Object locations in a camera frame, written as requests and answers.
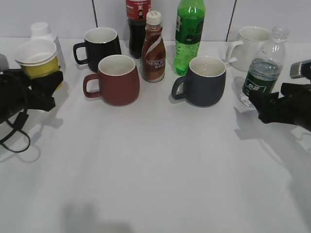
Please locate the dark cola bottle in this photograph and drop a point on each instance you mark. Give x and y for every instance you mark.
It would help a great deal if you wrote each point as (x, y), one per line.
(136, 11)

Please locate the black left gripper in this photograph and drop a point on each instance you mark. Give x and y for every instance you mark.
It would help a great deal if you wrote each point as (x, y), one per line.
(17, 98)

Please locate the brown Nescafe coffee bottle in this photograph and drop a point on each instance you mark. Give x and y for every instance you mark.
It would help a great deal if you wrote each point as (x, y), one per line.
(153, 51)

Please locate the dark blue ceramic mug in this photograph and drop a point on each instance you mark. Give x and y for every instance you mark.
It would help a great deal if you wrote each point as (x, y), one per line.
(204, 83)

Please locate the clear water bottle green label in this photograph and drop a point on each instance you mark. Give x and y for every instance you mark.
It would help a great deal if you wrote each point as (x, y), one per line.
(266, 66)

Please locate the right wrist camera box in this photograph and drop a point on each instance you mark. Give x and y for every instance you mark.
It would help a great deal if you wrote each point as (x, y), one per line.
(301, 69)

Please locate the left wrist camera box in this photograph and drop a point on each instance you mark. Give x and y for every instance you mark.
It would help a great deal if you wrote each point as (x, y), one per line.
(3, 63)

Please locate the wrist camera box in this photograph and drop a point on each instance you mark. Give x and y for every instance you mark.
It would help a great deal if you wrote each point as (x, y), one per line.
(3, 63)
(301, 69)

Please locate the green soda bottle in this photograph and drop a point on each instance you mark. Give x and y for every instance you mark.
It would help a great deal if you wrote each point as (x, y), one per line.
(189, 27)

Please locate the black ceramic mug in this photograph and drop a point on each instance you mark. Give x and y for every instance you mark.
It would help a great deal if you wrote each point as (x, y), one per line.
(98, 43)

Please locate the red ceramic mug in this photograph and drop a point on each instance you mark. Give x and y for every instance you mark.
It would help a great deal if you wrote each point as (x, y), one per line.
(118, 79)

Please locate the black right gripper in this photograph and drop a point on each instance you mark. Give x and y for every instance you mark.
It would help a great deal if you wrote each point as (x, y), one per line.
(294, 108)

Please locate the yellow paper cup stack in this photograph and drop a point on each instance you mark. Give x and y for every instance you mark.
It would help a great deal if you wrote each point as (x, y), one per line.
(37, 58)

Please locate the white yogurt drink bottle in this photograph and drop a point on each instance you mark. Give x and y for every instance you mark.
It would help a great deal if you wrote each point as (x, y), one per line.
(42, 30)

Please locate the white ceramic mug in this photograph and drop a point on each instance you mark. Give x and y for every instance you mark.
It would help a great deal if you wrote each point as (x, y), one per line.
(241, 52)

